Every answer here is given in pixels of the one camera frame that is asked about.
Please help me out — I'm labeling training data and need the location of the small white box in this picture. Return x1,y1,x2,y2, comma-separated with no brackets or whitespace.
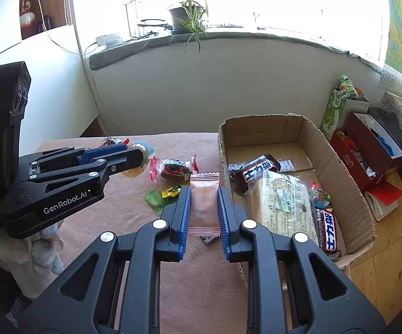
345,97,370,115

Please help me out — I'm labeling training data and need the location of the green snack bag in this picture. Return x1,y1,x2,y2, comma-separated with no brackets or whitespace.
336,74,359,100

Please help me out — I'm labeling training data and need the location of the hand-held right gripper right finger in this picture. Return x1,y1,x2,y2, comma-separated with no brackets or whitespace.
218,186,386,334

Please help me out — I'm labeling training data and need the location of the white power adapter box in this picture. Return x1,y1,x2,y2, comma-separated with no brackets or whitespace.
95,34,124,48

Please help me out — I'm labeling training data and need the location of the white vertical pipe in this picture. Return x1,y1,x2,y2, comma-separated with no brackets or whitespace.
65,0,85,56

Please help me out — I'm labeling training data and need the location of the colourful lid jelly cup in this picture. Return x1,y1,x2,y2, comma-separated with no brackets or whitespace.
309,181,331,211

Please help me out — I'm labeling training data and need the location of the dark chocolate bar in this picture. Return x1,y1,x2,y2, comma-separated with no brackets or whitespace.
229,154,281,193
315,208,343,261

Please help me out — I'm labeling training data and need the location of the red wrapped snack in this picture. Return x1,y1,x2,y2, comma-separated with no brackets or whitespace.
101,137,130,147
149,154,199,184

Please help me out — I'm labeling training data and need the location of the white framed window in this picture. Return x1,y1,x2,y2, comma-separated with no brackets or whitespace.
72,0,389,63

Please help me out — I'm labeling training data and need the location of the dark red box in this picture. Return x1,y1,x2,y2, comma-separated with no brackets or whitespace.
329,112,402,193

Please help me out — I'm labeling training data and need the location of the pink snack packet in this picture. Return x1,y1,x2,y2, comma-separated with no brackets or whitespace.
189,172,221,239

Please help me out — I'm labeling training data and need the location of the brown cardboard box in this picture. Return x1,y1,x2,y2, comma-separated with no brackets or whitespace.
218,113,377,281

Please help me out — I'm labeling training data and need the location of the grey stone windowsill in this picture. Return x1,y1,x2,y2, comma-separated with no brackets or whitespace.
89,30,384,72

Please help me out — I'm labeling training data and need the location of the yellow green candy packet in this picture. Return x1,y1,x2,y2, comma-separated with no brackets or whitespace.
161,185,182,198

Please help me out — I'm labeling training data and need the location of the red white figurine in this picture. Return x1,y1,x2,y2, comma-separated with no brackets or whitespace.
19,0,36,37

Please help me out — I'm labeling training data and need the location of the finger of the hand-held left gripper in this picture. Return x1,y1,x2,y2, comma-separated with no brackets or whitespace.
20,144,130,168
30,149,146,183

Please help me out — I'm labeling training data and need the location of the white cabinet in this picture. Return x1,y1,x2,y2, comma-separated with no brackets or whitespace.
0,0,100,154

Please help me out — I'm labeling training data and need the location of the person's left hand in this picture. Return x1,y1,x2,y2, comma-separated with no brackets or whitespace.
0,223,65,298

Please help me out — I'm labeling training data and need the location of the yellow jelly cup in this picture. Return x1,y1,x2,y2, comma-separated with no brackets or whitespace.
122,141,156,178

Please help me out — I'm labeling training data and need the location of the red white booklet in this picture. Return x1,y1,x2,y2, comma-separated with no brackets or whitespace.
364,177,402,222

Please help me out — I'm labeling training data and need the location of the green white carton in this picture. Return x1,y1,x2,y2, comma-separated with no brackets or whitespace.
321,88,349,141

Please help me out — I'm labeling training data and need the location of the clear bread packet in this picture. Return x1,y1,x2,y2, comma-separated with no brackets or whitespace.
248,170,321,247

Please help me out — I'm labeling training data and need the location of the dark round ring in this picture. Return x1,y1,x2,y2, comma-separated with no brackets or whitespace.
139,17,169,29

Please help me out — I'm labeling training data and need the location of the white cable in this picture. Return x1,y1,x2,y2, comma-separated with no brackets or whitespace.
30,0,85,56

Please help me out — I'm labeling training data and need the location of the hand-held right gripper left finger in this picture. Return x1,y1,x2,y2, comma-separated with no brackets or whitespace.
18,185,192,334

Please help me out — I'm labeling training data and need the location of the potted spider plant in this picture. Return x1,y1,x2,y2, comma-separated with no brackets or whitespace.
152,0,210,54

